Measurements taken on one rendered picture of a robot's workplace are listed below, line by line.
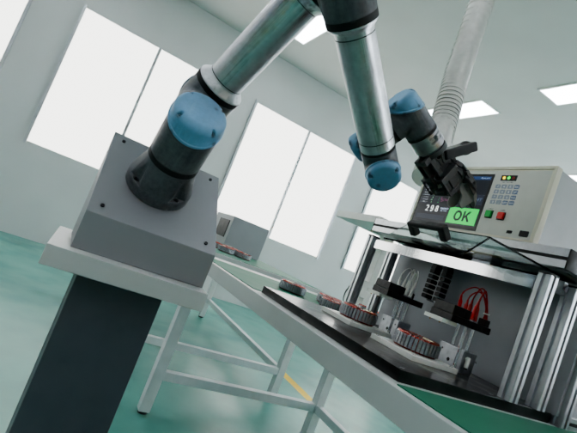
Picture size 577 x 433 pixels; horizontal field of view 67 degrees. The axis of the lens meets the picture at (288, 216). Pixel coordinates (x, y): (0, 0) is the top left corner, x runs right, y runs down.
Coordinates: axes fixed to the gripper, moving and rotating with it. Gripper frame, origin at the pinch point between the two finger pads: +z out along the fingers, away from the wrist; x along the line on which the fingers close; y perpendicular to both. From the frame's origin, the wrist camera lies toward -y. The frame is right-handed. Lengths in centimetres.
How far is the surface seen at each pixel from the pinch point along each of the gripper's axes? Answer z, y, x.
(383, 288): 11.1, 27.0, -19.3
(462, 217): 7.5, -0.7, -8.1
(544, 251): 7.5, 6.2, 20.1
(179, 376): 27, 97, -111
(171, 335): 10, 86, -110
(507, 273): 9.9, 12.7, 13.5
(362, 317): 9.1, 38.5, -15.4
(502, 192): 4.0, -8.1, 2.0
